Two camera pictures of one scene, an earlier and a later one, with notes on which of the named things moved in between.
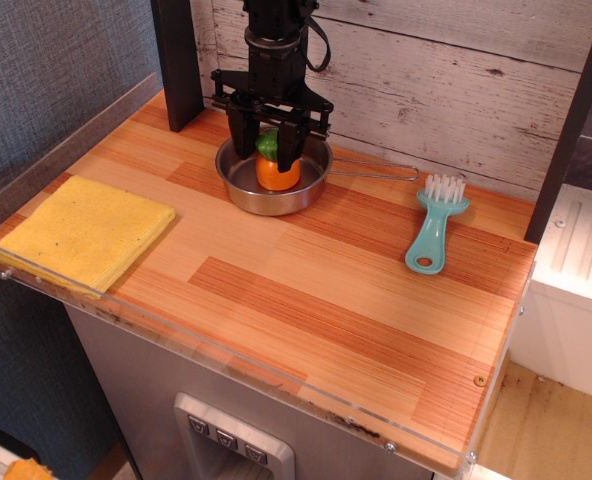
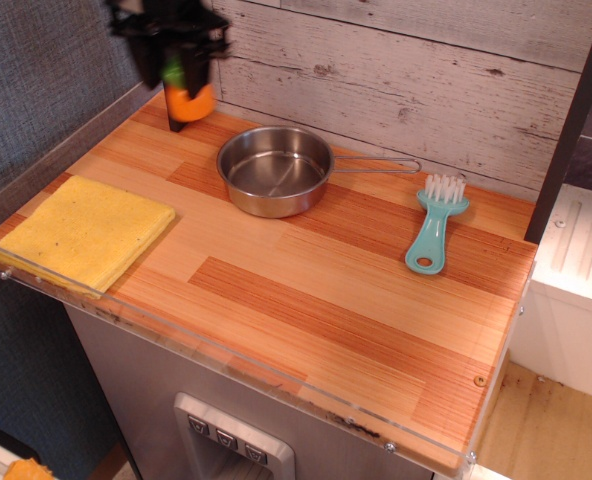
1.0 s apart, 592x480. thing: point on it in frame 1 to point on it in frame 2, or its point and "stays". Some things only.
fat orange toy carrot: (267, 164) to (181, 105)
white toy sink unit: (566, 330) stays
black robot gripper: (276, 80) to (188, 22)
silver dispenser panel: (220, 447) stays
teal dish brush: (442, 196) stays
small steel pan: (237, 178) stays
